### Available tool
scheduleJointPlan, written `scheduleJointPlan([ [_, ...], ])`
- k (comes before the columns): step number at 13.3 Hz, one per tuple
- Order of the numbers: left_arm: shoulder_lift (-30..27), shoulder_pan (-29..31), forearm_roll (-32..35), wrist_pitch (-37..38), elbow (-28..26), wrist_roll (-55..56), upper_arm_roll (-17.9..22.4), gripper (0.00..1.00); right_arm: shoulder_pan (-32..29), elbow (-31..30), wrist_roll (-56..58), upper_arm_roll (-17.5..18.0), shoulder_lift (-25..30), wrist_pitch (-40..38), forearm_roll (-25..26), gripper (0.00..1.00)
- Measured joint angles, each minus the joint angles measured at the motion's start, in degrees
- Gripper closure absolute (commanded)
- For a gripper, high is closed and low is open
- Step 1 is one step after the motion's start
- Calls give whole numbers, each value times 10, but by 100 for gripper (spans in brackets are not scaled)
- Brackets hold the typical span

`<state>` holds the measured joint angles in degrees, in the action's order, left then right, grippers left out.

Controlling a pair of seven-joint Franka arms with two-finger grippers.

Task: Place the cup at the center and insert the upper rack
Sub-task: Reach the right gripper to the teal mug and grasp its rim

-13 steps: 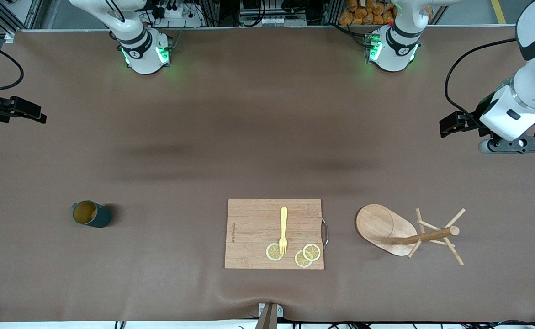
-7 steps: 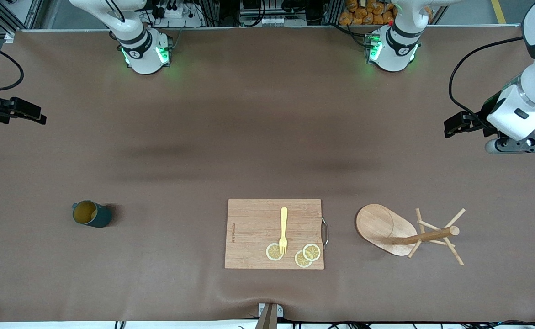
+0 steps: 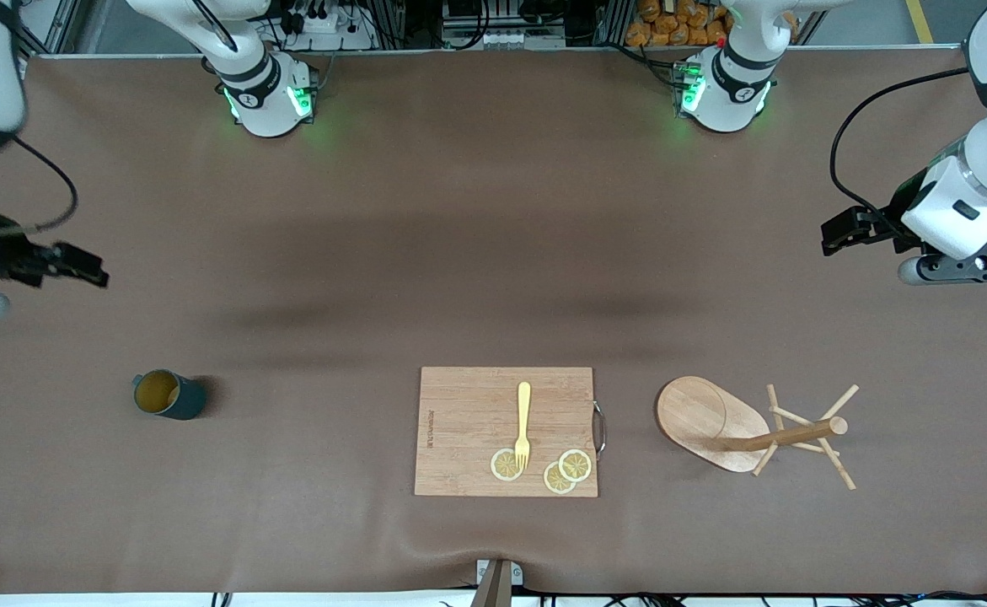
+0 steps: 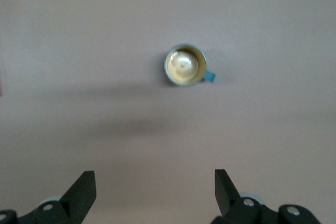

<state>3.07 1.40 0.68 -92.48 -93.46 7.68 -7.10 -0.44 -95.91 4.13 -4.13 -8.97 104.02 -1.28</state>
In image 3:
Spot dark green cup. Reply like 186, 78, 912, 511
131, 369, 207, 421

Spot wooden cup rack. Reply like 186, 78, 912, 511
656, 375, 861, 492

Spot orange bread bag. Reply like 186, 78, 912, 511
625, 0, 797, 49

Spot brown table mat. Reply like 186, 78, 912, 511
0, 46, 987, 596

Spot white power strip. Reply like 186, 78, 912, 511
287, 8, 355, 35

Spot yellow plastic fork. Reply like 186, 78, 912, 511
513, 381, 533, 471

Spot wooden cutting board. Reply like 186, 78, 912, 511
414, 366, 608, 498

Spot metal table clamp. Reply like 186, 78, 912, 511
469, 558, 524, 607

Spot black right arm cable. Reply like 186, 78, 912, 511
0, 135, 80, 234

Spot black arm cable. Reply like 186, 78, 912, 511
0, 135, 80, 234
829, 67, 970, 233

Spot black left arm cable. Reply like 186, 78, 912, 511
829, 67, 970, 233

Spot aluminium frame struts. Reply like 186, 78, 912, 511
17, 0, 81, 56

